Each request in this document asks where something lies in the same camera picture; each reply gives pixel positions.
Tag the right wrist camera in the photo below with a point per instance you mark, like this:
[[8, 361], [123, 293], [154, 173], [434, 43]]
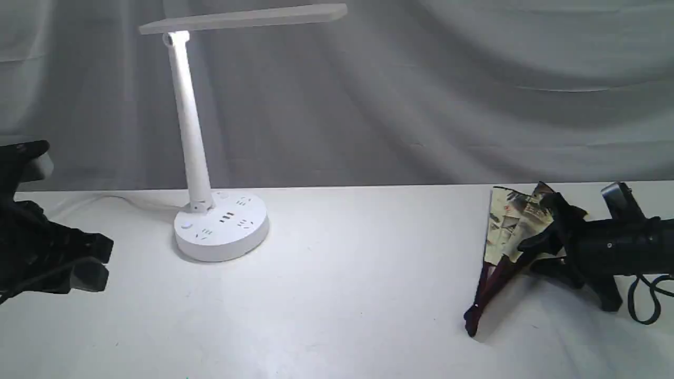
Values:
[[621, 203]]

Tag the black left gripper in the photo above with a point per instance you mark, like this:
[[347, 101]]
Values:
[[33, 246]]

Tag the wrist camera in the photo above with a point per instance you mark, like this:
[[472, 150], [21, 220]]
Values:
[[621, 203], [23, 159]]

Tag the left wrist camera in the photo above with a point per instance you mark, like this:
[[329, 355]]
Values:
[[23, 159]]

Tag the painted folding paper fan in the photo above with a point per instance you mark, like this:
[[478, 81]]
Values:
[[513, 217]]

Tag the white desk lamp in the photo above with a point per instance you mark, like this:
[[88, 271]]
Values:
[[224, 225]]

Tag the grey backdrop cloth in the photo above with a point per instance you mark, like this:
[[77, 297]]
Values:
[[395, 93]]

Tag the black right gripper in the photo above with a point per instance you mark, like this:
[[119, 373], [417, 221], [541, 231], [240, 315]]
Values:
[[600, 250]]

